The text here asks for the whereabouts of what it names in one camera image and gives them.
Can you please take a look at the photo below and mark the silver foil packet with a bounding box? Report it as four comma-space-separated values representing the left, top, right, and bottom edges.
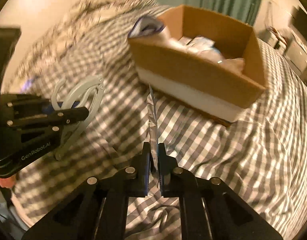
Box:
147, 85, 160, 189

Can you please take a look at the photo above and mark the blue tissue pack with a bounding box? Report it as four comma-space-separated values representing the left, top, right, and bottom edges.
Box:
178, 36, 215, 53

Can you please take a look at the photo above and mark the grey checked bed sheet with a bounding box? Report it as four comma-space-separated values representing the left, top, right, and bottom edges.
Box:
12, 6, 307, 239

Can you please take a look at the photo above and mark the cream lace cloth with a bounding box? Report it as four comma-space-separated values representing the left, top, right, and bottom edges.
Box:
218, 58, 245, 74

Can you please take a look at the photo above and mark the white blue rolled sock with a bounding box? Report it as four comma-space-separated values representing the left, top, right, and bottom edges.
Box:
128, 15, 165, 38

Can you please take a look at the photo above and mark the brown cardboard box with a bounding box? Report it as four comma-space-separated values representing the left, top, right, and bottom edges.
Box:
127, 5, 267, 123

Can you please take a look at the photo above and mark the white suitcase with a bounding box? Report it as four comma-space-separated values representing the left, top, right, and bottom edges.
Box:
262, 27, 287, 55

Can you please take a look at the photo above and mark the floral patterned duvet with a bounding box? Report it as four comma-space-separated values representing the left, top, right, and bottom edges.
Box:
2, 0, 157, 92

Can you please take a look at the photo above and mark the grey plastic clothes hanger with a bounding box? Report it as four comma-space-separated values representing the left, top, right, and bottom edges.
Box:
51, 75, 105, 161

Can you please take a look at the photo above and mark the left hand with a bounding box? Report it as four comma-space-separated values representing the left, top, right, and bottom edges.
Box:
0, 174, 17, 189

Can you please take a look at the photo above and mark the silver mini fridge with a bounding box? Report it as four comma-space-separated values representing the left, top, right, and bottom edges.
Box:
283, 39, 307, 76

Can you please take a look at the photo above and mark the black wall television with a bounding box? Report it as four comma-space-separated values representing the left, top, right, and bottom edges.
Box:
290, 7, 307, 41

